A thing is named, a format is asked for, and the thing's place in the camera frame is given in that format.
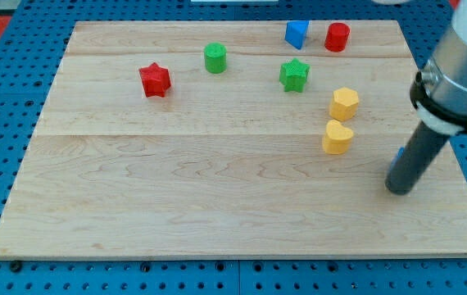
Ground green star block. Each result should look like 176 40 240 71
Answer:
279 58 311 93

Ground green cylinder block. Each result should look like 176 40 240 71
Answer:
203 43 227 74

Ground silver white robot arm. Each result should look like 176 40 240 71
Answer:
385 0 467 195

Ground light wooden board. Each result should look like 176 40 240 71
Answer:
0 20 467 261

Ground red star block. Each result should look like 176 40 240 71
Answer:
138 62 171 98

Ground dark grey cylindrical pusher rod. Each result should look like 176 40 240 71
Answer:
385 121 450 195

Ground yellow heart block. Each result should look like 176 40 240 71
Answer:
322 120 354 155

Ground red cylinder block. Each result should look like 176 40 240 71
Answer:
324 22 351 52

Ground yellow hexagon block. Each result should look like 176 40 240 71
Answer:
329 87 360 121

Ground blue triangular prism block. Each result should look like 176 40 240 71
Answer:
284 20 310 50

